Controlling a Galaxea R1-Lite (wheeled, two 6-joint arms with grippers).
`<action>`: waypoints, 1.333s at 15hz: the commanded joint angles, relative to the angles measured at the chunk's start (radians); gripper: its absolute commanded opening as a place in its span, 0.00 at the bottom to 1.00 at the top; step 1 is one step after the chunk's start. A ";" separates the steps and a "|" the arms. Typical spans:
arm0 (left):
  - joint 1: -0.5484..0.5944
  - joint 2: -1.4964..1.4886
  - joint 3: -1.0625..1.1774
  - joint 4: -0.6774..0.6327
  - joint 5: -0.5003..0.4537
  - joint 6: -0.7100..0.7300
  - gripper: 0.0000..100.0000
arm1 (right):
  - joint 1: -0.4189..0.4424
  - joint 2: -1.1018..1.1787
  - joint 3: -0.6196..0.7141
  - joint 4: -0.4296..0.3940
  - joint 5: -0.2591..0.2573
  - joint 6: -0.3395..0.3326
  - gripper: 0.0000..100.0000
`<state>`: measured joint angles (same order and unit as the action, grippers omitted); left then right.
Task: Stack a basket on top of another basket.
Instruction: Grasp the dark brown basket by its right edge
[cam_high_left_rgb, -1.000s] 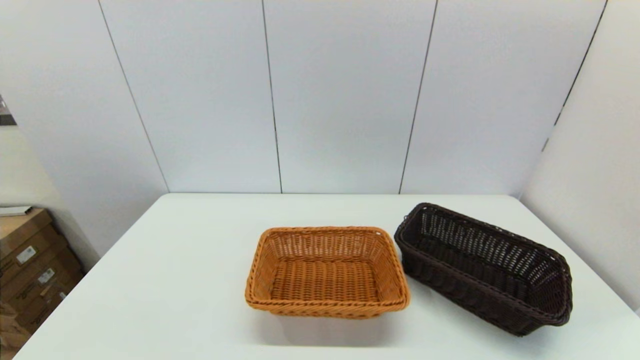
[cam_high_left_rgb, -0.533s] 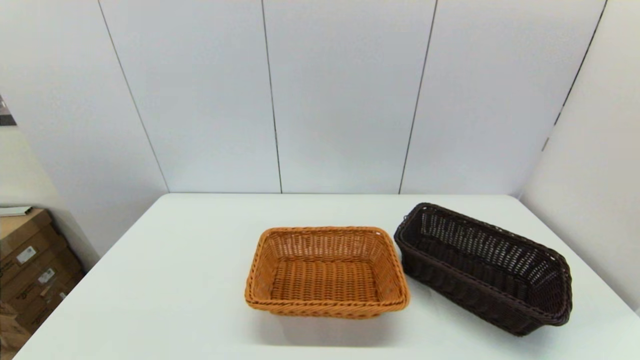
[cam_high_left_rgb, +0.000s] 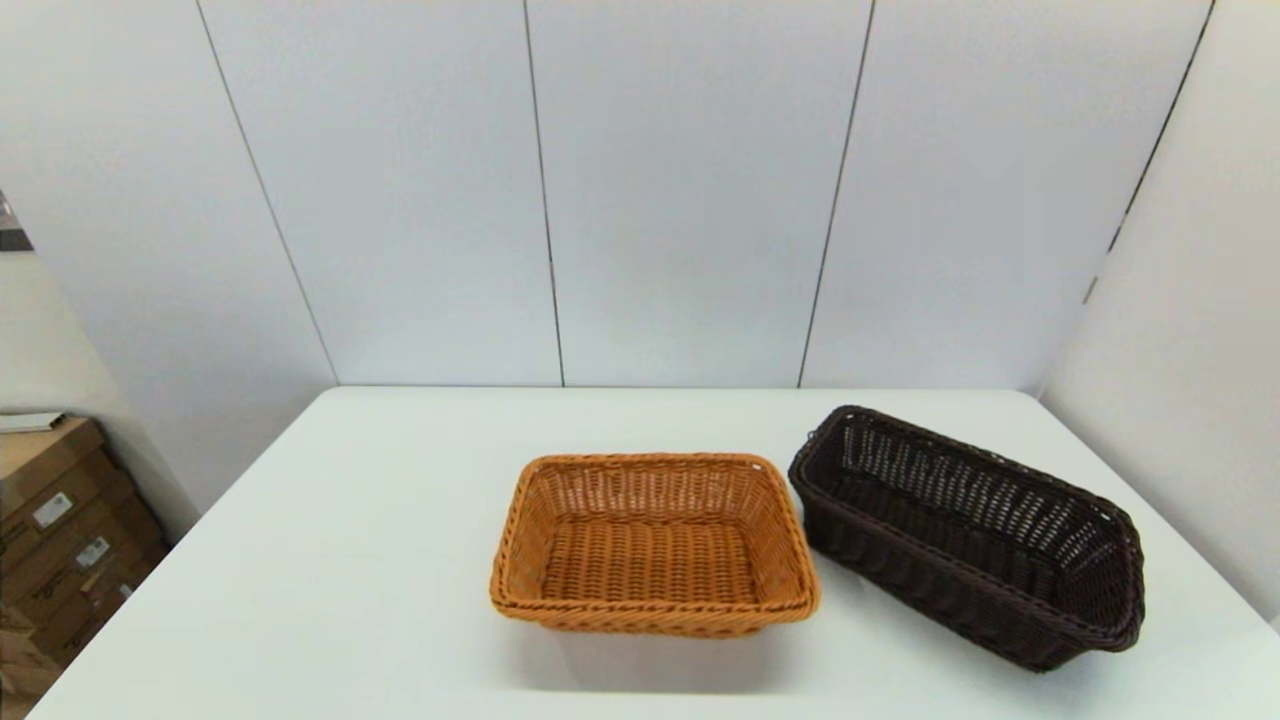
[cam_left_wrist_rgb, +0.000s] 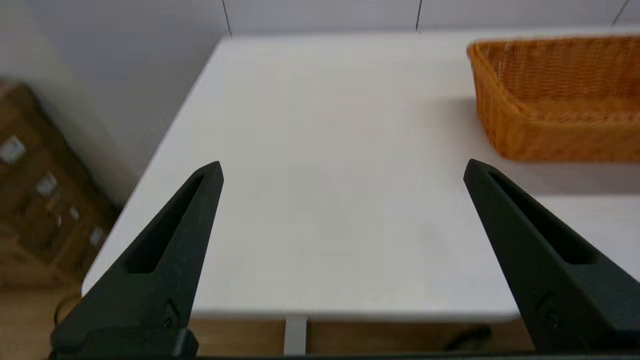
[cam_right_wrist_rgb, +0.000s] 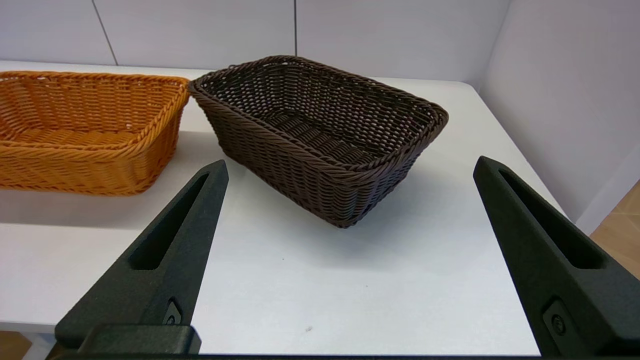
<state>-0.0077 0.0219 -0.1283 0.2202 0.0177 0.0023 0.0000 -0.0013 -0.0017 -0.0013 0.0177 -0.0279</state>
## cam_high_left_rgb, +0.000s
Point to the orange wicker basket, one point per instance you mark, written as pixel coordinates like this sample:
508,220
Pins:
650,560

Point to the dark brown wicker basket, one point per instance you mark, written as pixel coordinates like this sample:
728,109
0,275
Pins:
900,572

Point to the white flat panel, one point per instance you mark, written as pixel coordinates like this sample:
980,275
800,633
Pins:
28,421

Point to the crumpled brown cardboard box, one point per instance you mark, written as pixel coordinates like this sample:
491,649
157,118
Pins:
20,665

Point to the dark wall fixture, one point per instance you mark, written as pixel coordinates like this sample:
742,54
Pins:
12,238

